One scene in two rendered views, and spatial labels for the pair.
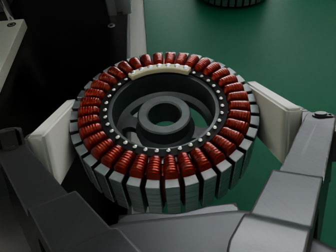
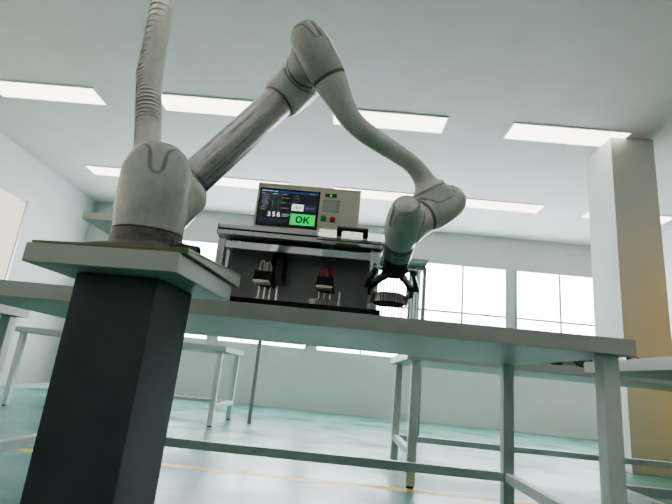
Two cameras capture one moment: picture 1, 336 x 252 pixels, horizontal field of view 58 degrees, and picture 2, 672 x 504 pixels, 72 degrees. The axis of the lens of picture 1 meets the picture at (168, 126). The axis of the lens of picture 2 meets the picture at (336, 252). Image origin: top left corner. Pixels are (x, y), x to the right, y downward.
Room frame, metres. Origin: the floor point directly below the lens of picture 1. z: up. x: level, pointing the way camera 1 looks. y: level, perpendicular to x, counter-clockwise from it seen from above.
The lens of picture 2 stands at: (-1.43, 0.11, 0.54)
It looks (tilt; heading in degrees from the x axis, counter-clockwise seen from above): 15 degrees up; 3
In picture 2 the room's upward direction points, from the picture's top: 6 degrees clockwise
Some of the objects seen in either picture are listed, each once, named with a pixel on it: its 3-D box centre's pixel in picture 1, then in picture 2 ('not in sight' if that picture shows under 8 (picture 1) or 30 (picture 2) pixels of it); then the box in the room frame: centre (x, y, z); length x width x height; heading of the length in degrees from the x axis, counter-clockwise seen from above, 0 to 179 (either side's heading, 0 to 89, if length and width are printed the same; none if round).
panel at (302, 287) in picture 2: not in sight; (298, 284); (0.53, 0.36, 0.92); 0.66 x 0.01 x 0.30; 92
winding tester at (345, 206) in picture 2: not in sight; (310, 223); (0.59, 0.35, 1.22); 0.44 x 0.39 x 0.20; 92
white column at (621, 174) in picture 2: not in sight; (628, 295); (3.35, -2.64, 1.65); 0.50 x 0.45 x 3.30; 2
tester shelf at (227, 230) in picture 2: not in sight; (304, 249); (0.59, 0.37, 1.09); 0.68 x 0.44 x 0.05; 92
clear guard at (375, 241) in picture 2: not in sight; (351, 247); (0.28, 0.15, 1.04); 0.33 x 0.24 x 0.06; 2
